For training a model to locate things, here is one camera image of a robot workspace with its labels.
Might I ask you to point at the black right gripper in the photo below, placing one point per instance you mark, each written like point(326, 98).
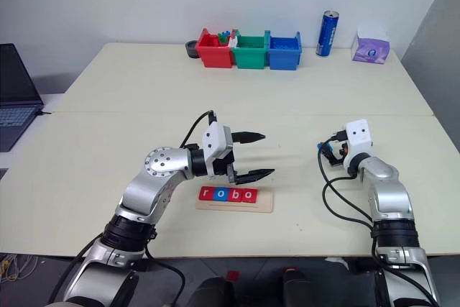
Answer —
point(339, 152)

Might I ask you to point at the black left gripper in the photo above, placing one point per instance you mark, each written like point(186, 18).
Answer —
point(224, 167)

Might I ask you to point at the red letter tile o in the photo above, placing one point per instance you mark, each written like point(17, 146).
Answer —
point(248, 196)

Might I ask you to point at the red letter tile b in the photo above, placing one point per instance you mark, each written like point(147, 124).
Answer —
point(235, 195)

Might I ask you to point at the wooden letter tile rack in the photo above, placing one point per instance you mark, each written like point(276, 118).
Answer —
point(262, 203)

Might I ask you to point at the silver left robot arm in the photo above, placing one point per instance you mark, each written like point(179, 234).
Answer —
point(143, 192)

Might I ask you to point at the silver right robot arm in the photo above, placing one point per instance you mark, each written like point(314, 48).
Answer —
point(388, 192)

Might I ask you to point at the blue letter tile o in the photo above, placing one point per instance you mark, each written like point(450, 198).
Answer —
point(220, 195)

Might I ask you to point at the red letter tile r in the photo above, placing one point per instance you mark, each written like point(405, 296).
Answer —
point(206, 194)

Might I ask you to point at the green plastic storage bin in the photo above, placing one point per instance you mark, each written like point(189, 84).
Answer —
point(248, 59)

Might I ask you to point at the blue plastic storage bin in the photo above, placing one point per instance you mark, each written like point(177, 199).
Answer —
point(282, 59)

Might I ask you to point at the red plastic storage bin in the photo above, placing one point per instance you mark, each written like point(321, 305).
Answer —
point(213, 57)

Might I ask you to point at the purple tissue pack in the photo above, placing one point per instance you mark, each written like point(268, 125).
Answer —
point(370, 51)

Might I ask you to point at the red tag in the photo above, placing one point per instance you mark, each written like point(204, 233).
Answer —
point(233, 275)

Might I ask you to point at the green toy brick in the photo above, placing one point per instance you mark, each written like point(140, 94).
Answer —
point(223, 38)

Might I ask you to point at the black round holder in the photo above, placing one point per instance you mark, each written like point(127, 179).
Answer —
point(190, 51)

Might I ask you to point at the blue drink can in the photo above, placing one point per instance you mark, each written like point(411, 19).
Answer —
point(326, 35)

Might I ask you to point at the dark rounded shape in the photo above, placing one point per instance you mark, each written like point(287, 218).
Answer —
point(212, 294)

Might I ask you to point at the dark grey laptop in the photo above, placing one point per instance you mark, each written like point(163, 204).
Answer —
point(14, 84)

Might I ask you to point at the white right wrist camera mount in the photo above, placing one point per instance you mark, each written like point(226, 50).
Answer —
point(359, 136)

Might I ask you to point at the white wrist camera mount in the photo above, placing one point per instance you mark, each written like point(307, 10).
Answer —
point(215, 138)
point(359, 136)

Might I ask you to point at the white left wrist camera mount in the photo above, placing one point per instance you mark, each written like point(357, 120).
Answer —
point(215, 138)

